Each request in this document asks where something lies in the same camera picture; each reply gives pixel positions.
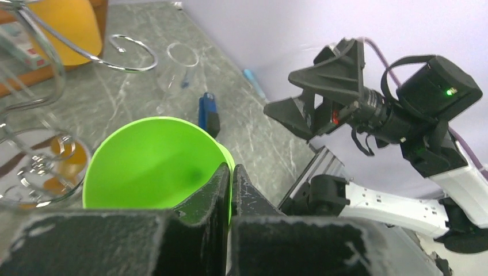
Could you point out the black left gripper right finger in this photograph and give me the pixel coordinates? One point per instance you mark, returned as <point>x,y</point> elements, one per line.
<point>264,241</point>

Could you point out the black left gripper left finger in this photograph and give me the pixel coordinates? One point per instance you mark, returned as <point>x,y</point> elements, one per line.
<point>189,239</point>

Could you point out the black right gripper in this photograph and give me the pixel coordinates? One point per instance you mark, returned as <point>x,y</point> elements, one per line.
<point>336,77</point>

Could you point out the green plastic wine glass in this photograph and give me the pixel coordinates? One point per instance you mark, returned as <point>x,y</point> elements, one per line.
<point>152,163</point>

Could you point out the yellow plastic wine glass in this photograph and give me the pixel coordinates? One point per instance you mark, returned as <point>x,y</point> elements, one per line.
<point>74,20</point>

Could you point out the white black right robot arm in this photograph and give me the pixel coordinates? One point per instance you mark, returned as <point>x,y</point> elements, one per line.
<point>419,95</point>

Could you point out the wooden shelf rack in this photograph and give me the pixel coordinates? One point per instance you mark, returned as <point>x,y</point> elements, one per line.
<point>36,76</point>

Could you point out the light blue pen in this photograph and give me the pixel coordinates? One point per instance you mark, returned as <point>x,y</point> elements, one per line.
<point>248,74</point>

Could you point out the clear glass right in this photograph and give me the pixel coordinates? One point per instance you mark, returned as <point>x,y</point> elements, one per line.
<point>176,68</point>

